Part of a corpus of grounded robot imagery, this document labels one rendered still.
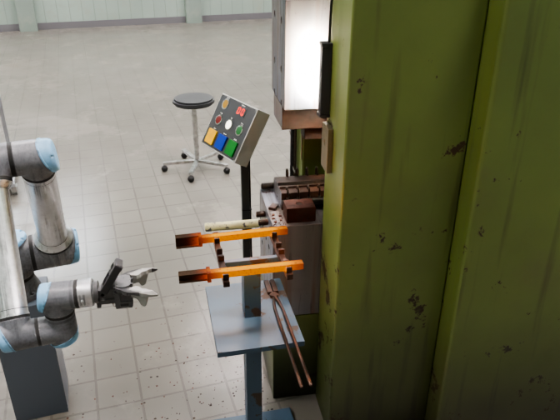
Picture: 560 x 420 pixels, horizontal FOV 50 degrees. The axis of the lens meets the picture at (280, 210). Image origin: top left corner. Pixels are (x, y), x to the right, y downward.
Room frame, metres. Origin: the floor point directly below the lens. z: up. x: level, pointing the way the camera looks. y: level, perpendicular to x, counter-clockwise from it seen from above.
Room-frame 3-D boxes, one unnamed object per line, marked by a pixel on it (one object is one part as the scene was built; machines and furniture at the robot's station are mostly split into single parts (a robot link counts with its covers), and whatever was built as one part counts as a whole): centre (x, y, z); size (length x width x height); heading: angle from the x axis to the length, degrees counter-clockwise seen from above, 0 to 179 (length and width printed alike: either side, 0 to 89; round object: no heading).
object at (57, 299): (1.55, 0.69, 0.97); 0.12 x 0.09 x 0.10; 102
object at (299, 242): (2.34, -0.21, 0.69); 0.56 x 0.38 x 0.45; 100
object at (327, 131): (2.06, -0.17, 1.27); 0.09 x 0.02 x 0.17; 10
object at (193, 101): (4.85, 0.75, 0.32); 0.60 x 0.57 x 0.64; 14
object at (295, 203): (2.19, -0.08, 0.95); 0.12 x 0.09 x 0.07; 100
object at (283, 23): (2.35, -0.20, 1.56); 0.42 x 0.39 x 0.40; 100
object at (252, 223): (2.68, 0.16, 0.62); 0.44 x 0.05 x 0.05; 100
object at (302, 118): (2.39, -0.20, 1.32); 0.42 x 0.20 x 0.10; 100
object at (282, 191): (2.39, -0.20, 0.96); 0.42 x 0.20 x 0.09; 100
